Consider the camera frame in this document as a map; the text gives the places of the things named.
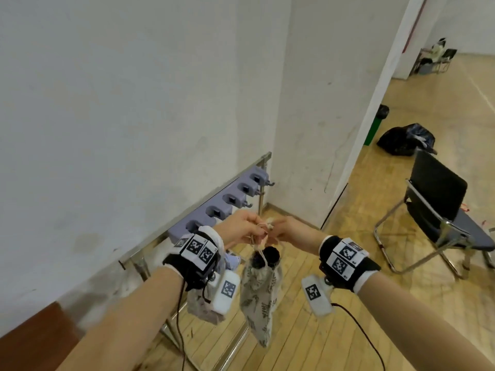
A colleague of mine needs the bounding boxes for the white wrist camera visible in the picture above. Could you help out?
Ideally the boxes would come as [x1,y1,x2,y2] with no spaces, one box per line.
[301,275,336,317]
[208,269,240,315]

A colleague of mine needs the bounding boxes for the person's left hand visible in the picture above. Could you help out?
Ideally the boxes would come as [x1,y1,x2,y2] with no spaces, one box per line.
[214,210,272,249]

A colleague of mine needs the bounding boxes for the black left wrist strap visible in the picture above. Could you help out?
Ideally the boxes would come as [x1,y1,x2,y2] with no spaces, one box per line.
[162,226,226,292]

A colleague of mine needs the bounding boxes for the person's right forearm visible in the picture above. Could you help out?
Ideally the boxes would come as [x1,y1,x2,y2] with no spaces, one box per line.
[358,271,495,371]

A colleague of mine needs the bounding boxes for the green post with black cap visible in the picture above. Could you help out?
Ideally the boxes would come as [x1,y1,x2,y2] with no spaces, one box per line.
[363,104,390,147]

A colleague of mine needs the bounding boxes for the black wrist strap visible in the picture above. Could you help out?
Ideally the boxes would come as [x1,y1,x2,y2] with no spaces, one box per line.
[318,235,382,293]
[162,226,226,292]

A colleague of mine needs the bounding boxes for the purple hook rail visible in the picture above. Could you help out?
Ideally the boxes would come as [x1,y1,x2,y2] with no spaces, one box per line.
[167,165,276,248]

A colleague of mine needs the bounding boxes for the leaf print drawstring bag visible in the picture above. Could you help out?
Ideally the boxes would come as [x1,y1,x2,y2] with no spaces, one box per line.
[239,247,284,348]

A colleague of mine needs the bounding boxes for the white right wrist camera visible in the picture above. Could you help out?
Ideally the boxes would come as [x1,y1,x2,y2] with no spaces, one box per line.
[301,275,336,317]

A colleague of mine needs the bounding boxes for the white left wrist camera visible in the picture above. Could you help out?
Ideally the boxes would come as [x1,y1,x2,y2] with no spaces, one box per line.
[208,269,240,315]

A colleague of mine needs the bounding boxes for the cat print drawstring bag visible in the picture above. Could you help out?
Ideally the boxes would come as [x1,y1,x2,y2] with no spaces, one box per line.
[187,280,229,326]

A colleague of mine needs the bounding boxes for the person's left forearm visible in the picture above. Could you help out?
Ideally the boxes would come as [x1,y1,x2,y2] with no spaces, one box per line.
[58,266,185,371]

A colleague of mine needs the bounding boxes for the pile of black tripods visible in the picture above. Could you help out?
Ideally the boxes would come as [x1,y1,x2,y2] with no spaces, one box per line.
[250,245,282,268]

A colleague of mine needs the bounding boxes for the thin black right cable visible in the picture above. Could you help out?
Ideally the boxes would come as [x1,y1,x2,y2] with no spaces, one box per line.
[332,303,387,371]

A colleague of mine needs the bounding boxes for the black right wrist strap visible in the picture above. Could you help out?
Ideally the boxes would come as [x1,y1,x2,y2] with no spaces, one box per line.
[318,235,382,293]

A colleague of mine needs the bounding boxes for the person's right hand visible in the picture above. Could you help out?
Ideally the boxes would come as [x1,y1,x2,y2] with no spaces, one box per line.
[266,216,325,256]

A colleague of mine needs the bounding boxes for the metal clothes rack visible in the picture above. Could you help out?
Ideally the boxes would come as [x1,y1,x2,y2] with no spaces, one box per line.
[118,151,273,371]

